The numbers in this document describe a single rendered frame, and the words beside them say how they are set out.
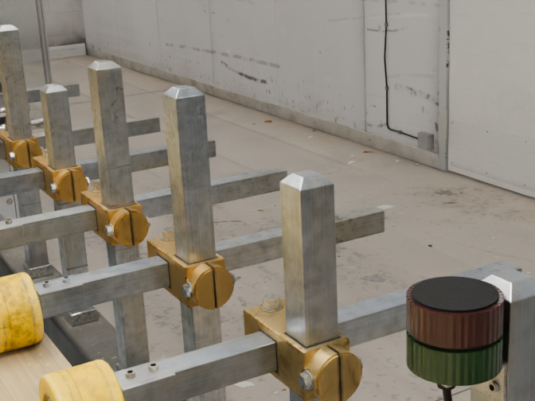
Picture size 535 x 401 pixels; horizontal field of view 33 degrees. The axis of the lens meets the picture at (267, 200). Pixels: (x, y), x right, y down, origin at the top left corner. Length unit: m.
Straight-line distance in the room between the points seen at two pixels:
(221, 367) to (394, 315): 0.19
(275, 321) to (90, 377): 0.19
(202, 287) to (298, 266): 0.24
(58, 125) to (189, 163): 0.50
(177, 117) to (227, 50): 5.83
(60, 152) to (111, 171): 0.25
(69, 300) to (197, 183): 0.19
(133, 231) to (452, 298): 0.73
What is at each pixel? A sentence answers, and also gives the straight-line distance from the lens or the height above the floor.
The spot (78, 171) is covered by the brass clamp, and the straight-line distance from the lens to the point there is 1.48.
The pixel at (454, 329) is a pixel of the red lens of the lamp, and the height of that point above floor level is 1.10.
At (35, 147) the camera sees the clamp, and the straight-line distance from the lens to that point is 1.71.
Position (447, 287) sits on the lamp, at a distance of 0.59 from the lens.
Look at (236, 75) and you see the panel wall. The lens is 6.73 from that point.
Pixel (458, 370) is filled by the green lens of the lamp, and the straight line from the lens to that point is 0.57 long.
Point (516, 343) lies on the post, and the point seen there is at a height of 1.08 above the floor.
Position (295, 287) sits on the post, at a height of 1.02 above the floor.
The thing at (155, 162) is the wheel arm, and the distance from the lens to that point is 1.59.
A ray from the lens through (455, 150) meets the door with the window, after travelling 4.80.
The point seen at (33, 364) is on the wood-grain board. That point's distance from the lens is 1.01.
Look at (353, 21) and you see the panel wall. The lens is 5.38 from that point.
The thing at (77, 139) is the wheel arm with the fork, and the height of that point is 0.94.
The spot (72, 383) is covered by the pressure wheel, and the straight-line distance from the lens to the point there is 0.80.
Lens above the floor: 1.35
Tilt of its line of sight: 18 degrees down
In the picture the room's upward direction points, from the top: 3 degrees counter-clockwise
